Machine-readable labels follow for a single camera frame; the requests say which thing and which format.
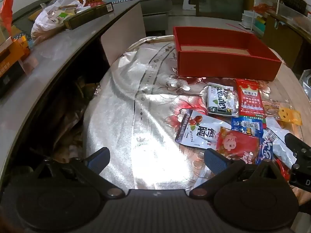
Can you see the white green wafer packet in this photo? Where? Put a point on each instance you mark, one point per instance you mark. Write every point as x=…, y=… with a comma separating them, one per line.
x=221, y=100

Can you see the blue snack packet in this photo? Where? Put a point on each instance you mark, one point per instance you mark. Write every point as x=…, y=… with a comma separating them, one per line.
x=247, y=126

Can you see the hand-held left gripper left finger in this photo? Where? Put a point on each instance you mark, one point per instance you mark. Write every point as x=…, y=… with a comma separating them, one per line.
x=98, y=160

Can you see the grey sofa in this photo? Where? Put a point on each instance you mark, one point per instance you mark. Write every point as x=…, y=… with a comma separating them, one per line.
x=155, y=12

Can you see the red cartoon pig snack packet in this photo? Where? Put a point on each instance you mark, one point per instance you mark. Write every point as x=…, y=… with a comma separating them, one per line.
x=237, y=144

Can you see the red crown snack packet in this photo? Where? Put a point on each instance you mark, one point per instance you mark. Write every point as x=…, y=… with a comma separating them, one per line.
x=250, y=99

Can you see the red plastic bag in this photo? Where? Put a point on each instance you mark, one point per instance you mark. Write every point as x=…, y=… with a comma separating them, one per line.
x=7, y=12

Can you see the brown cardboard box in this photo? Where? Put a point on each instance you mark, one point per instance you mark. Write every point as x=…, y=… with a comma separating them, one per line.
x=281, y=38

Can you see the red cardboard box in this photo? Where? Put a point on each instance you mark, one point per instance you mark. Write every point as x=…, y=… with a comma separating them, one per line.
x=218, y=64

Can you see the colourful small boxes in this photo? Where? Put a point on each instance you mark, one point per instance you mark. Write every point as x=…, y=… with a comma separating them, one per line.
x=259, y=25

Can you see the white plastic bag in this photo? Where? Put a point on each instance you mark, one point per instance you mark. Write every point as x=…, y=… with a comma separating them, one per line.
x=46, y=20

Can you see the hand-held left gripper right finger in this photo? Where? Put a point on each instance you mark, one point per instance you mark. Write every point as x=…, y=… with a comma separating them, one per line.
x=215, y=161

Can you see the yellow smiley snack packet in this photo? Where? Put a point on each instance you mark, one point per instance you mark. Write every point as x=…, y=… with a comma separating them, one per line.
x=288, y=115

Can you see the long dark carton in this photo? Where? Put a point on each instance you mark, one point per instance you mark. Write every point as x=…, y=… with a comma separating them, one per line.
x=85, y=17

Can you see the white board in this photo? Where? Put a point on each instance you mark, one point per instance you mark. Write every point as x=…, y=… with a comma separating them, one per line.
x=189, y=1

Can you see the silver foil object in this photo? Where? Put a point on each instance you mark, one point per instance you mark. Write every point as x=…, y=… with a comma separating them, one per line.
x=306, y=82

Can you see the orange black carton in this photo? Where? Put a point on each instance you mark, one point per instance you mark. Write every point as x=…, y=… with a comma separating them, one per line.
x=11, y=58

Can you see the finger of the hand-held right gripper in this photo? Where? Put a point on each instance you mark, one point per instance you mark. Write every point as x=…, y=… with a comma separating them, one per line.
x=297, y=146

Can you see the grey curved counter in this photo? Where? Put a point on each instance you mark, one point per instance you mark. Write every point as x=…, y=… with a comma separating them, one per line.
x=60, y=55

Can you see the white silver snack packet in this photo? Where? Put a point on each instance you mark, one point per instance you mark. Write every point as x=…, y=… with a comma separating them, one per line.
x=279, y=145

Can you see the white jujube snack packet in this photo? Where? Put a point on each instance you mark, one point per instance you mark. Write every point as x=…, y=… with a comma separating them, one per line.
x=199, y=128

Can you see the white stacked containers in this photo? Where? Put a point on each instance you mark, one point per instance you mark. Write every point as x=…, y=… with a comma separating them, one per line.
x=247, y=19

